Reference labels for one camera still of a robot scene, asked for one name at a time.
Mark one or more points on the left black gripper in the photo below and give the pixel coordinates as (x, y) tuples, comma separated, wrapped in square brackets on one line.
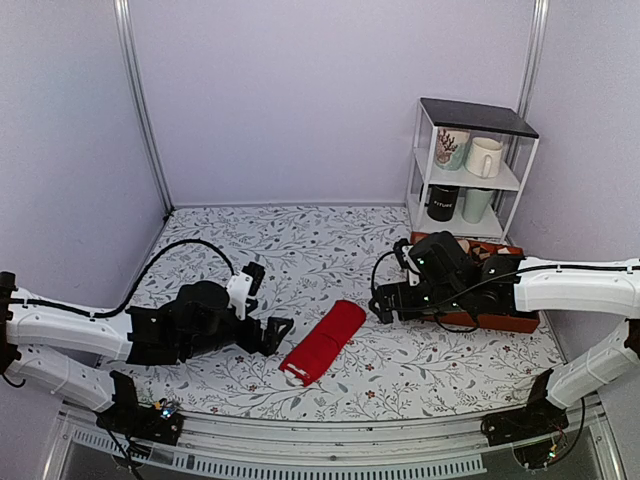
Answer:
[(252, 344)]

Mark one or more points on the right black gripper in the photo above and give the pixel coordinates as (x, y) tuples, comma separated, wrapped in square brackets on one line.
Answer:
[(399, 289)]

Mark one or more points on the red sock pair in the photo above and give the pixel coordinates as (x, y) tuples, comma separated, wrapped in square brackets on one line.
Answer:
[(314, 355)]

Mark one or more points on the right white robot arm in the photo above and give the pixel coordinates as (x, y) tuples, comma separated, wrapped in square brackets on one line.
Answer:
[(444, 278)]

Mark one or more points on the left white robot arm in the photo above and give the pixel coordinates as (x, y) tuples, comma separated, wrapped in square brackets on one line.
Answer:
[(36, 333)]

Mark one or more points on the tan rolled socks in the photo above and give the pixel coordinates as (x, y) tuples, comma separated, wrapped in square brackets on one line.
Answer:
[(468, 245)]

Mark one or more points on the floral tablecloth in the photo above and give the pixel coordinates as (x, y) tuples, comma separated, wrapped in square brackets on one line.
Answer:
[(314, 256)]

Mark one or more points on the black mug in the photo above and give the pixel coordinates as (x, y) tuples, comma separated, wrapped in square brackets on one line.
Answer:
[(442, 202)]

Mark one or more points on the pale green cup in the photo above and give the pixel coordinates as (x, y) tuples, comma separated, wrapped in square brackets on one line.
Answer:
[(476, 203)]

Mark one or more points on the orange wooden divided tray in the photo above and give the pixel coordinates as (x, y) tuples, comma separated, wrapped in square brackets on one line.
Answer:
[(505, 322)]

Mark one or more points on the white shelf rack black top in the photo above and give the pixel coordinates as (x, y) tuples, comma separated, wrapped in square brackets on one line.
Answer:
[(520, 142)]

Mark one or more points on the coral pattern mug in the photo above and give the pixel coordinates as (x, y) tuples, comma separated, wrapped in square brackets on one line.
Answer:
[(451, 148)]

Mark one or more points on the white ribbed mug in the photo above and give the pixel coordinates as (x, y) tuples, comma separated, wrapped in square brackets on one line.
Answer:
[(484, 157)]

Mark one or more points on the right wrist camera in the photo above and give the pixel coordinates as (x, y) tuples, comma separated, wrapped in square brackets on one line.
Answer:
[(401, 250)]

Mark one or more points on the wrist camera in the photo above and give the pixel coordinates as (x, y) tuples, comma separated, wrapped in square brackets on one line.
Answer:
[(242, 289), (401, 250)]

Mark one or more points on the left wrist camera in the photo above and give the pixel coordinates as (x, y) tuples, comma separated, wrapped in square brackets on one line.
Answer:
[(242, 289)]

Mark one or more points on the aluminium front rail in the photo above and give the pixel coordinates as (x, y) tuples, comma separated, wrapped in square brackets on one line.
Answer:
[(221, 447)]

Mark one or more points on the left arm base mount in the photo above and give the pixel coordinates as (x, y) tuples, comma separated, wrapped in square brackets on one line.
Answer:
[(160, 422)]

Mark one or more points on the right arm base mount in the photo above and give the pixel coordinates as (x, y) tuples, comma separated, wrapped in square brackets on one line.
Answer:
[(536, 418)]

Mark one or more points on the right aluminium frame post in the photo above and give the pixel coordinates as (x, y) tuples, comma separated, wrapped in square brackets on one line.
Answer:
[(533, 56)]

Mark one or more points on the aluminium frame post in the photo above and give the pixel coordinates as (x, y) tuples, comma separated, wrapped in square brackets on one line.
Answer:
[(533, 56), (125, 32)]

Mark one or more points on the left aluminium frame post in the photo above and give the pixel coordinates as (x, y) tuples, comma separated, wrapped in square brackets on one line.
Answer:
[(125, 32)]

